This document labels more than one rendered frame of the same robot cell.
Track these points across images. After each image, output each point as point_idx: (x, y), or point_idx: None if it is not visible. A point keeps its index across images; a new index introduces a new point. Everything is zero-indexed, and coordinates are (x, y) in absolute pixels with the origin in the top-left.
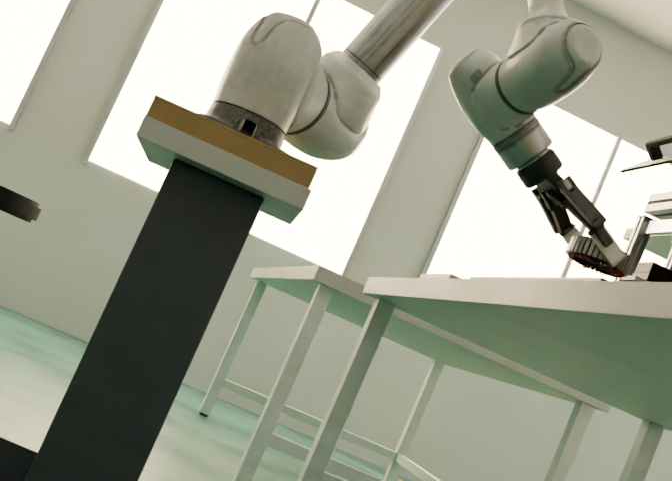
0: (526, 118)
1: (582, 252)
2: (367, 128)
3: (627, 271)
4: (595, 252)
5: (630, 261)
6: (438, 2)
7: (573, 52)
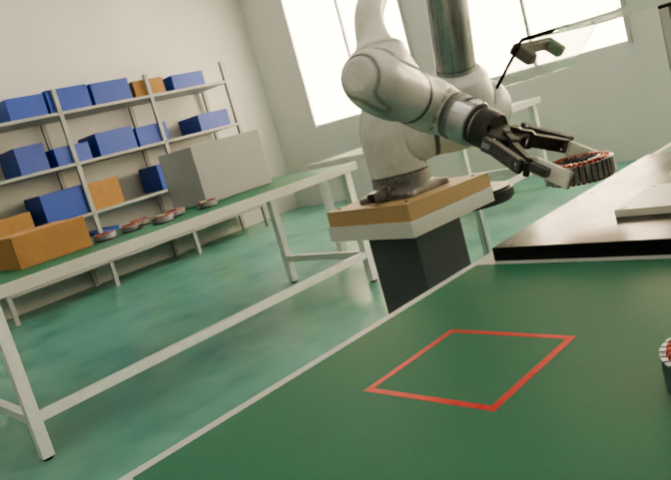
0: (431, 114)
1: (547, 185)
2: (498, 98)
3: (596, 176)
4: (550, 182)
5: (591, 166)
6: None
7: (350, 93)
